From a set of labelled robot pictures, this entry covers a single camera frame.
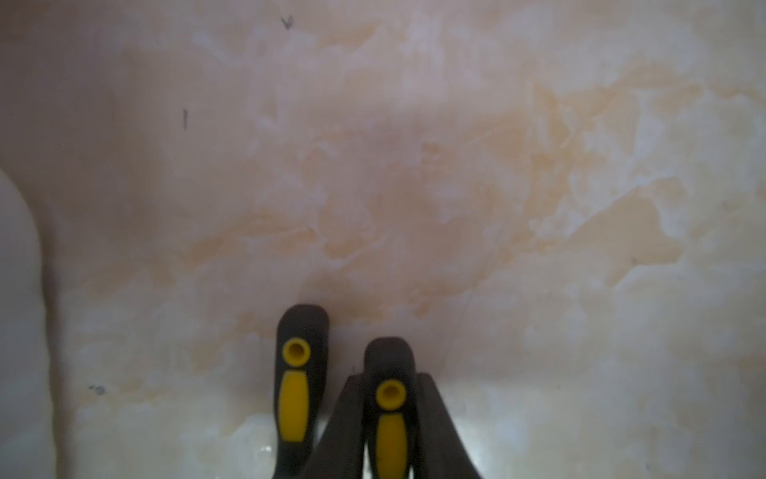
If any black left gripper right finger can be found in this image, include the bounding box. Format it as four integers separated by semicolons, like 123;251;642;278
414;373;481;479

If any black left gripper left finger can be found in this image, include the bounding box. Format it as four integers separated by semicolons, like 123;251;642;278
299;374;365;479

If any black yellow file tool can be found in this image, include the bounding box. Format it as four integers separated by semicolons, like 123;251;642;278
273;305;329;478

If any white plastic storage box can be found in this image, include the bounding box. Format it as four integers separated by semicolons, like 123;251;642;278
1;175;57;478

